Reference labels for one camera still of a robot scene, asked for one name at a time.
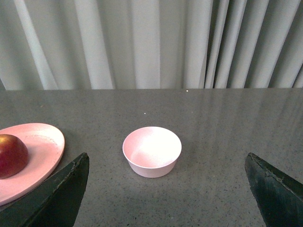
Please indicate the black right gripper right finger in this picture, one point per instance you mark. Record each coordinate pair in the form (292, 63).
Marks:
(279, 197)

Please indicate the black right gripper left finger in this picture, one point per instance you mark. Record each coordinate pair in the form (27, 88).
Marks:
(54, 203)

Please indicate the red apple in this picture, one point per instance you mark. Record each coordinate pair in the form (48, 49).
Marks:
(13, 155)

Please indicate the pink plate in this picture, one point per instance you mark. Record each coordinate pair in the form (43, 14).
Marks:
(45, 144)

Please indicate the light pink bowl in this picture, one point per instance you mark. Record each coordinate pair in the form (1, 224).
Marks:
(152, 152)

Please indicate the white pleated curtain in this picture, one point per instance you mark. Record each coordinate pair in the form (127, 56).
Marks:
(126, 44)

